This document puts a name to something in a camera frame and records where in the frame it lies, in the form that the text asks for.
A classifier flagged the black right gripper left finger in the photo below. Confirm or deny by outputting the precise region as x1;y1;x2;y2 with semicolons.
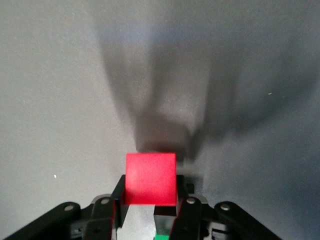
2;174;130;240

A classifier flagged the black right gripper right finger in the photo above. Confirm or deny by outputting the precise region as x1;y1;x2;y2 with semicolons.
169;174;283;240

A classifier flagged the small red cube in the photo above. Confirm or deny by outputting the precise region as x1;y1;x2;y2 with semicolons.
124;152;178;207

